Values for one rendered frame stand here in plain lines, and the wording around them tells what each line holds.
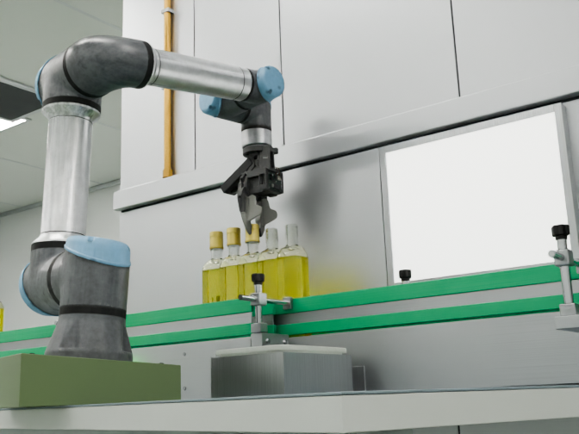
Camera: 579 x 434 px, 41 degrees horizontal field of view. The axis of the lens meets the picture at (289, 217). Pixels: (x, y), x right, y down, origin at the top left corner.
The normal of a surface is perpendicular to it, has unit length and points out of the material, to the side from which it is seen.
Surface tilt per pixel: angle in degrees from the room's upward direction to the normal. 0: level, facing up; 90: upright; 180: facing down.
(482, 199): 90
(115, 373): 90
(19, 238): 90
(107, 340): 73
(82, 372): 90
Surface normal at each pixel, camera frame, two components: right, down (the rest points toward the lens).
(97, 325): 0.37, -0.51
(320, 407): -0.80, -0.11
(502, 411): 0.60, -0.21
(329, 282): -0.60, -0.16
